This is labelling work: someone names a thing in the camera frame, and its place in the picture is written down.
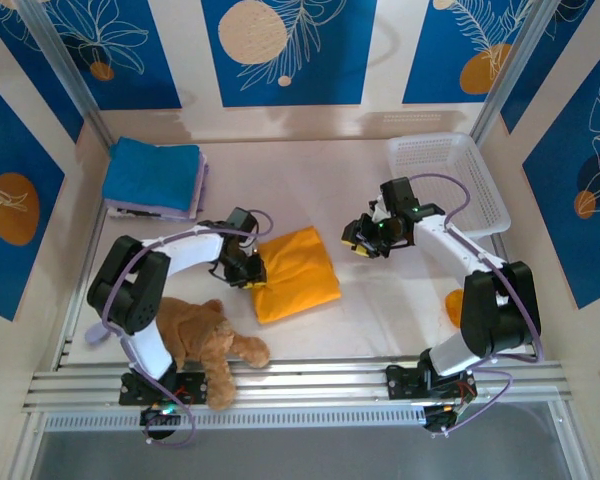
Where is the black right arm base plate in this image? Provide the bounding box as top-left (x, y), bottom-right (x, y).
top-left (385, 363), bottom-right (476, 401)

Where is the aluminium front rail frame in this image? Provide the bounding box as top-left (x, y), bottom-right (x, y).
top-left (22, 355), bottom-right (576, 415)

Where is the white patterned folded t-shirt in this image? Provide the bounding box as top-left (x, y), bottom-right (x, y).
top-left (107, 207), bottom-right (164, 220)

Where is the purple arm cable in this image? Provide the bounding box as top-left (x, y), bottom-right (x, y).
top-left (101, 208), bottom-right (275, 447)
top-left (407, 172), bottom-right (546, 439)

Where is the black right controller box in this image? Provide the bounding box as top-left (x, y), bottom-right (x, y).
top-left (423, 403), bottom-right (474, 432)

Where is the blue folded t-shirt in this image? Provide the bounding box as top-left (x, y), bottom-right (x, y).
top-left (102, 135), bottom-right (203, 211)

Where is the white cup with orange lid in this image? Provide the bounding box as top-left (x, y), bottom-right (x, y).
top-left (443, 288), bottom-right (465, 329)

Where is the brown teddy bear plush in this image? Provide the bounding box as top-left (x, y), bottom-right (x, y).
top-left (157, 297), bottom-right (272, 414)

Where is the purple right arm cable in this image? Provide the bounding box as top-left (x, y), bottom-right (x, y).
top-left (407, 172), bottom-right (546, 439)

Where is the aluminium corner post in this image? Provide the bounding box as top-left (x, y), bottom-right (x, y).
top-left (467, 0), bottom-right (557, 149)
top-left (15, 0), bottom-right (115, 147)

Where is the lavender oval soap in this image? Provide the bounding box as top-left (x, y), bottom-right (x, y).
top-left (83, 322), bottom-right (109, 346)

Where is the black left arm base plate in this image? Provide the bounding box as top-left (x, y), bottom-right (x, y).
top-left (118, 369), bottom-right (207, 407)

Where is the black left controller box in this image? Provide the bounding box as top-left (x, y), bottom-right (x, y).
top-left (139, 405), bottom-right (184, 427)

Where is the white plastic perforated basket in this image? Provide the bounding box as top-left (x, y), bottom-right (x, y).
top-left (385, 132), bottom-right (511, 240)

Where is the black controller box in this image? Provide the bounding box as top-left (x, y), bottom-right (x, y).
top-left (139, 405), bottom-right (184, 427)
top-left (423, 403), bottom-right (474, 432)

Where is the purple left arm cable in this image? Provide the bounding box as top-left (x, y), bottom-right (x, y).
top-left (101, 208), bottom-right (275, 447)

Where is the orange t-shirt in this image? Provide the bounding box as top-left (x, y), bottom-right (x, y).
top-left (249, 225), bottom-right (342, 326)

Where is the slotted grey cable duct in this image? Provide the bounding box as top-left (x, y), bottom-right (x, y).
top-left (43, 405), bottom-right (429, 432)

